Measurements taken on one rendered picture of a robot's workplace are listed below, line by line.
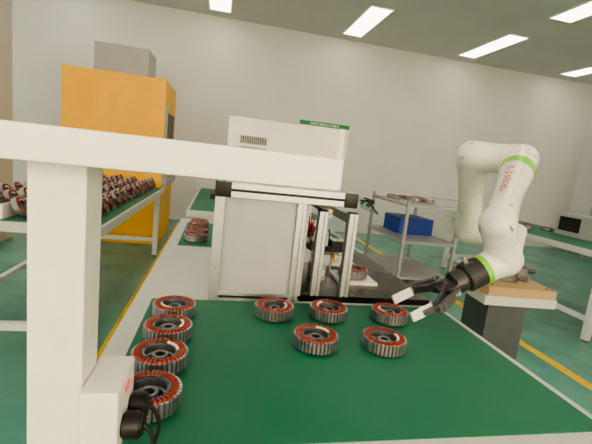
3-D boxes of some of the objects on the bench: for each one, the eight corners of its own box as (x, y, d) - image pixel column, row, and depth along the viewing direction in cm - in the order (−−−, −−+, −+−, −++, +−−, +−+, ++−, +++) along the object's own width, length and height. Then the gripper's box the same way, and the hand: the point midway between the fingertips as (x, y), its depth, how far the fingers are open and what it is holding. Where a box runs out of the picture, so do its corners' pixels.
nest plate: (363, 274, 159) (363, 270, 158) (377, 286, 144) (377, 283, 144) (328, 272, 155) (328, 269, 155) (338, 284, 141) (339, 281, 141)
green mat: (437, 308, 134) (437, 307, 134) (607, 431, 75) (607, 430, 75) (151, 299, 115) (151, 298, 115) (79, 454, 56) (79, 452, 56)
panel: (273, 247, 188) (279, 186, 184) (299, 296, 124) (310, 204, 120) (270, 247, 188) (277, 186, 183) (296, 295, 124) (307, 203, 120)
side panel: (294, 299, 127) (306, 203, 121) (296, 303, 124) (307, 203, 119) (207, 297, 121) (215, 195, 116) (207, 300, 118) (215, 196, 113)
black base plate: (363, 257, 197) (364, 253, 197) (428, 306, 135) (429, 299, 135) (272, 252, 188) (273, 247, 187) (298, 301, 126) (299, 294, 125)
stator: (398, 313, 124) (400, 302, 124) (413, 328, 114) (415, 316, 113) (365, 311, 123) (366, 300, 122) (377, 327, 112) (379, 314, 111)
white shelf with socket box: (264, 367, 84) (287, 156, 77) (297, 527, 48) (344, 159, 41) (90, 367, 77) (97, 134, 70) (-24, 555, 41) (-34, 115, 34)
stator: (252, 321, 106) (253, 308, 105) (255, 306, 117) (256, 294, 116) (292, 325, 106) (294, 312, 106) (292, 309, 118) (293, 298, 117)
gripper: (439, 257, 131) (382, 284, 129) (484, 280, 106) (416, 314, 105) (446, 276, 132) (390, 303, 131) (492, 304, 108) (425, 337, 107)
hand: (404, 307), depth 118 cm, fingers open, 13 cm apart
